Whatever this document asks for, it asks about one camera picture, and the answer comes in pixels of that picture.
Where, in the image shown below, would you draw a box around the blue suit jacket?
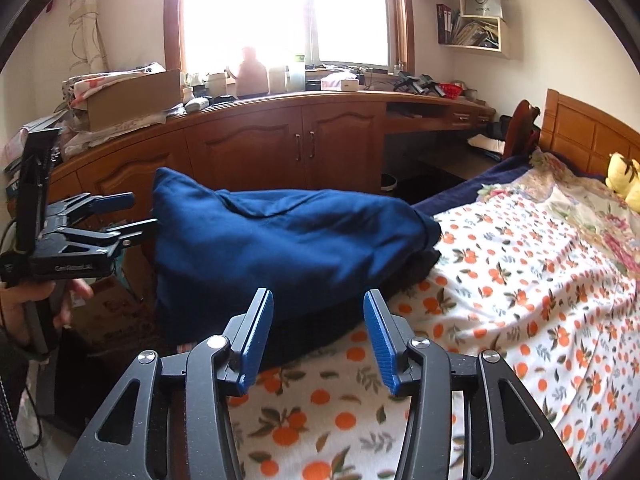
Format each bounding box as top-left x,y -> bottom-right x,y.
152,168 -> 440,344

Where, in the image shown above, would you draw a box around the dark folded clothes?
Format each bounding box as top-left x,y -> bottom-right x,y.
259,249 -> 440,372

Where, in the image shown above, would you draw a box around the person's left hand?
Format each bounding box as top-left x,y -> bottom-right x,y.
0,276 -> 96,347

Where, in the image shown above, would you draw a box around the cardboard box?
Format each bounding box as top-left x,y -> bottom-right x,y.
87,70 -> 182,132

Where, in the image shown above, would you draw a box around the orange floral bed sheet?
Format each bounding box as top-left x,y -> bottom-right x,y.
230,193 -> 639,479

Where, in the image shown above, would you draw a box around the pink floral quilt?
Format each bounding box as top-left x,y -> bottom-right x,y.
478,150 -> 639,280

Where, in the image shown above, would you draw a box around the wooden desk cabinet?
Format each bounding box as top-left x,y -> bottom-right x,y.
49,91 -> 495,226

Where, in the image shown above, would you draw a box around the window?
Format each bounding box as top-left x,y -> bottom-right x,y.
164,0 -> 414,74

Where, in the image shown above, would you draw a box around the wooden chair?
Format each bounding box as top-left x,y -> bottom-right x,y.
502,100 -> 540,160

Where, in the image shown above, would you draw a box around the yellow plush toy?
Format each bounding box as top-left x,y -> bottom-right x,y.
605,153 -> 640,212

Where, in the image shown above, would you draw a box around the wooden headboard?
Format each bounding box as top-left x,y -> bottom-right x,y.
539,89 -> 639,176

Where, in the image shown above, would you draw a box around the red basket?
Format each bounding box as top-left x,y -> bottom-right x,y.
439,82 -> 463,100

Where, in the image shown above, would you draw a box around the white wall shelf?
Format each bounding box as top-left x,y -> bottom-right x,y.
436,0 -> 510,58

